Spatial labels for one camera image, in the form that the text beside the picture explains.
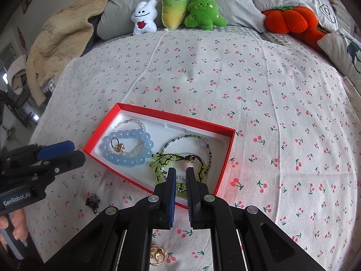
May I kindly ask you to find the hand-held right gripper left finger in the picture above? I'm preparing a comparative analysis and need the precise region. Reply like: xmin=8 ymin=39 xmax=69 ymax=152
xmin=37 ymin=167 xmax=178 ymax=271

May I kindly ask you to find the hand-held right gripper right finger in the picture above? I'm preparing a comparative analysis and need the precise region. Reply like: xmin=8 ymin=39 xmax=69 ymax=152
xmin=185 ymin=167 xmax=328 ymax=271

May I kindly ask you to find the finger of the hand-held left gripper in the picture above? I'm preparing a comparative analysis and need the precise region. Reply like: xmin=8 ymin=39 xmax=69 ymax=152
xmin=0 ymin=140 xmax=75 ymax=175
xmin=17 ymin=150 xmax=86 ymax=185

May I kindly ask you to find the small silver bead ring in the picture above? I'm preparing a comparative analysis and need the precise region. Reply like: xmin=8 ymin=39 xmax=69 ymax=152
xmin=175 ymin=175 xmax=188 ymax=192

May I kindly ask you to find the dark cord pink bead bracelet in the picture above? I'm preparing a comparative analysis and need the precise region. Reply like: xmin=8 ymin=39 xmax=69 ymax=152
xmin=180 ymin=154 xmax=211 ymax=182

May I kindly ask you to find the green bead bracelet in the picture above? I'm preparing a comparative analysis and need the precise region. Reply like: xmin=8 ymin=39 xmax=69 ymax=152
xmin=149 ymin=152 xmax=188 ymax=198

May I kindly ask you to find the black hair clip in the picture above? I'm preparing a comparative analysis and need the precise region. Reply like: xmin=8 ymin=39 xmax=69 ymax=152
xmin=85 ymin=192 xmax=101 ymax=213

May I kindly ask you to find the gold charm ring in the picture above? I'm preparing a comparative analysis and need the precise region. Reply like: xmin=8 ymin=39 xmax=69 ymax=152
xmin=109 ymin=138 xmax=127 ymax=152

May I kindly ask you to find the multicolour bead bracelet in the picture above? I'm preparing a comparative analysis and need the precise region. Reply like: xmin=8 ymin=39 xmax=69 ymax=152
xmin=161 ymin=134 xmax=213 ymax=181

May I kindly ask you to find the red cardboard box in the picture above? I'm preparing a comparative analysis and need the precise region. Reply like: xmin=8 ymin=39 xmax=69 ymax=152
xmin=83 ymin=102 xmax=236 ymax=210

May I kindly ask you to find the blue bead bracelet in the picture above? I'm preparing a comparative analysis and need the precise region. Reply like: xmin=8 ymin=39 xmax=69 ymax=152
xmin=102 ymin=129 xmax=155 ymax=166

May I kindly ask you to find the clear bead bracelet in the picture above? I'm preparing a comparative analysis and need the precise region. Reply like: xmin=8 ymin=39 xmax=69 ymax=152
xmin=112 ymin=119 xmax=148 ymax=157

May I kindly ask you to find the person's left hand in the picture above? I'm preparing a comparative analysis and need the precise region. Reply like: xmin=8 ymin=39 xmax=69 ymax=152
xmin=0 ymin=211 xmax=29 ymax=240

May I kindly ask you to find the chair with beige cloth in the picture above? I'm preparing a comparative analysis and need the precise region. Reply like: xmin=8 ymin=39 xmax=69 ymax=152
xmin=7 ymin=55 xmax=36 ymax=126

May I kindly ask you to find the beige quilted blanket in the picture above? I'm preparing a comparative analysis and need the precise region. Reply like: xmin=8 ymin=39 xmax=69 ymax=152
xmin=27 ymin=0 xmax=113 ymax=103

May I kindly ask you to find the white plush toy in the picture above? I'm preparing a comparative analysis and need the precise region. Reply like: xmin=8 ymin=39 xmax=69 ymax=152
xmin=131 ymin=0 xmax=158 ymax=36

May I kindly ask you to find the yellow green carrot plush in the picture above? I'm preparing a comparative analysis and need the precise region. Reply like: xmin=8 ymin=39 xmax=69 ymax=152
xmin=161 ymin=0 xmax=189 ymax=31

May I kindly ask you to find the green tree plush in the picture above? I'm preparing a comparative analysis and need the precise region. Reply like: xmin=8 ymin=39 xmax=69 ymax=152
xmin=184 ymin=0 xmax=227 ymax=30

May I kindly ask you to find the small orange persimmon plush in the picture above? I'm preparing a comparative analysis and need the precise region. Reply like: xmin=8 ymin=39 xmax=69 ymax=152
xmin=290 ymin=25 xmax=328 ymax=44

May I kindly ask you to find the large orange persimmon plush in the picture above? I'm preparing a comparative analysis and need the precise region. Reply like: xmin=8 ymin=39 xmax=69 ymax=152
xmin=262 ymin=6 xmax=318 ymax=33

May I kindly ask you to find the white deer print pillow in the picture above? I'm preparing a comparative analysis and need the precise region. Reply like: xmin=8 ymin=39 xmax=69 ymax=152
xmin=317 ymin=28 xmax=361 ymax=82

